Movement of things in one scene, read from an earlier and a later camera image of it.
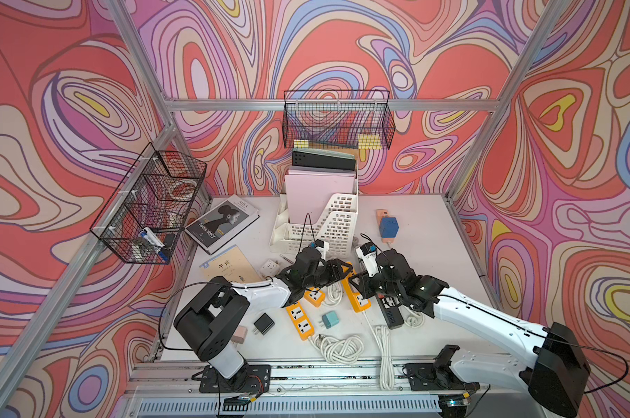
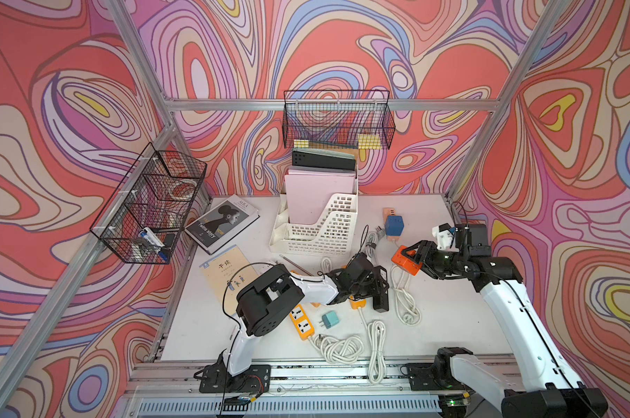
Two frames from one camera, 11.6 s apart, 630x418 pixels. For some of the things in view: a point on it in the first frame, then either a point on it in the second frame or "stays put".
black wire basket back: x=341 y=119 stays put
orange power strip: x=302 y=324 stays put
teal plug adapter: x=330 y=320 stays put
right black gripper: x=361 y=288 -> x=421 y=253
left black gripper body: x=319 y=277 -> x=367 y=287
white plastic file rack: x=337 y=226 stays put
